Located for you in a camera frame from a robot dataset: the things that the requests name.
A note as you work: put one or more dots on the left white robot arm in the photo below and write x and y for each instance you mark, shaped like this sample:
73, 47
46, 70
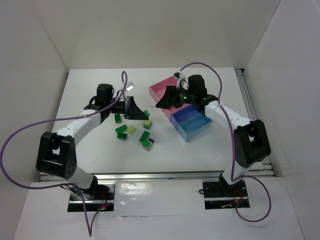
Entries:
57, 150

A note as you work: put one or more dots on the small pink container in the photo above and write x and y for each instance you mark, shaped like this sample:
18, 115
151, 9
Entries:
172, 110

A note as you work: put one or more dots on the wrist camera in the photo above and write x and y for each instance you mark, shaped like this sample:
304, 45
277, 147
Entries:
181, 80
129, 86

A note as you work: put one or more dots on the dark blue container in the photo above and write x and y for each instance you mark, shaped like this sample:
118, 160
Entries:
183, 115

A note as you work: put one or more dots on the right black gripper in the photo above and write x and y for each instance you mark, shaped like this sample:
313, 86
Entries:
172, 96

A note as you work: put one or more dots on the light blue container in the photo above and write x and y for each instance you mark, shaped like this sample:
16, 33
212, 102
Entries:
194, 126

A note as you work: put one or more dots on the large pink container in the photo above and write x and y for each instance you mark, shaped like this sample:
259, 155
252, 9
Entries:
157, 90

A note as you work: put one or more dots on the small green lego piece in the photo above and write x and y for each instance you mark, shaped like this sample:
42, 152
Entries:
146, 112

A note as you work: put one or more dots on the aluminium front rail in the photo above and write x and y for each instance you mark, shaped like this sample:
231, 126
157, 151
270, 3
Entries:
159, 175

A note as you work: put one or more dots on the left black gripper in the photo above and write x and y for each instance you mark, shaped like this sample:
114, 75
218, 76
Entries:
127, 107

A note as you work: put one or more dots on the green long lego brick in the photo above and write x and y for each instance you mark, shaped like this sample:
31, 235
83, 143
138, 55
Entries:
121, 129

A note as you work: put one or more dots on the yellow lego brick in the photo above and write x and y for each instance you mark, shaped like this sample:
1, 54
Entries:
131, 129

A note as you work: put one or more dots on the green small lego upside down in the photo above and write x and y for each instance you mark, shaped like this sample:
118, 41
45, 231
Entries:
122, 136

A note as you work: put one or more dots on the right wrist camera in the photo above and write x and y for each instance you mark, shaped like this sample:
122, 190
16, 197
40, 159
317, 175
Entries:
181, 80

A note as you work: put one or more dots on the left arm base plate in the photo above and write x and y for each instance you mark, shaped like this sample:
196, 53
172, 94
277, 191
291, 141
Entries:
103, 199

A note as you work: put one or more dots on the green narrow lego brick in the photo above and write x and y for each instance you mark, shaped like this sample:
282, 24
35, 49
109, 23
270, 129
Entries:
144, 136

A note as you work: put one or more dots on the green and yellow lego stack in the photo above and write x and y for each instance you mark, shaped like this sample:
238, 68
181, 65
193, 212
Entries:
147, 124

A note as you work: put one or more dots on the aluminium side rail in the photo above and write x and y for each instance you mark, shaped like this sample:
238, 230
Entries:
263, 168

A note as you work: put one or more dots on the green yellow blue lego stack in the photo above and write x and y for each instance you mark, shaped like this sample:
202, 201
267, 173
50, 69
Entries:
147, 144

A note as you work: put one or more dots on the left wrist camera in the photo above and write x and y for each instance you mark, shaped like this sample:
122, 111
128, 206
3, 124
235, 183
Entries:
129, 86

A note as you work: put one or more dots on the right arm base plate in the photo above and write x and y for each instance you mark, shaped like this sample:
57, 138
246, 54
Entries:
216, 198

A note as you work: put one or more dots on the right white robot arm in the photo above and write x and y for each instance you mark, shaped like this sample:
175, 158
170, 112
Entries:
249, 139

